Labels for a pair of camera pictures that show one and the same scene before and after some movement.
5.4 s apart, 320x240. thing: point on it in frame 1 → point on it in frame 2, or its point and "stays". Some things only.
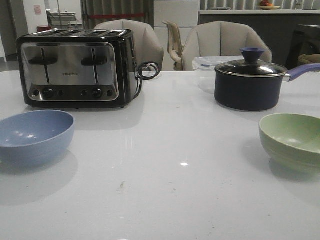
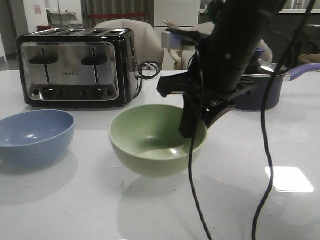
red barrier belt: x=115 y=16 stays
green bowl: x=292 y=140 → x=147 y=141
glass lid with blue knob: x=252 y=65 stays
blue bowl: x=34 y=138 stays
